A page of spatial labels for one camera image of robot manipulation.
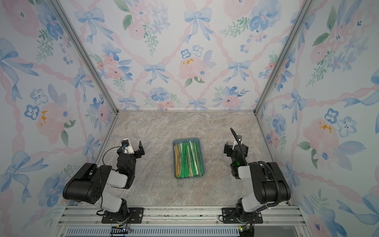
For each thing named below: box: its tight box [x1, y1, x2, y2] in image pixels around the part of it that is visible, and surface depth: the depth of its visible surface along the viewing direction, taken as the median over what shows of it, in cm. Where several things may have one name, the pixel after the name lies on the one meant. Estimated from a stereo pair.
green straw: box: [180, 141, 196, 179], surface depth 94 cm
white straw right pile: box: [189, 140, 199, 175], surface depth 94 cm
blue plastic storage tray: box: [172, 137, 205, 180], surface depth 94 cm
